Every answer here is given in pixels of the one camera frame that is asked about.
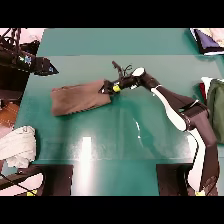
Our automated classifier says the black garment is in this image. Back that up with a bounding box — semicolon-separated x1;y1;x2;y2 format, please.
0;28;60;90

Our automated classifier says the brown garment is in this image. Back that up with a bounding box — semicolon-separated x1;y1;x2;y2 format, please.
50;79;114;117

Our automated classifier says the orange-brown garment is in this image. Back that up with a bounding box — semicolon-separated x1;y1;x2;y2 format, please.
0;101;21;129

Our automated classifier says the dark purple garment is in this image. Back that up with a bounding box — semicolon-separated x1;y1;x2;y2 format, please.
189;28;224;57

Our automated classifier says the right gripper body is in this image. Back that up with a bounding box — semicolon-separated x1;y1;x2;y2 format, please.
101;75;135;96

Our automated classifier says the cream garment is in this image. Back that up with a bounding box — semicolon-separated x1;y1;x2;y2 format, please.
207;28;224;48

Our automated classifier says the white garment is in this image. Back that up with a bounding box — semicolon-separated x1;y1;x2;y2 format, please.
0;125;37;169

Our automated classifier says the green garment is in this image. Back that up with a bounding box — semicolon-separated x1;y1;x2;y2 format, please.
206;78;224;145

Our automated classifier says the red garment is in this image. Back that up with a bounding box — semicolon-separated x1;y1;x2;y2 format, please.
198;81;209;98

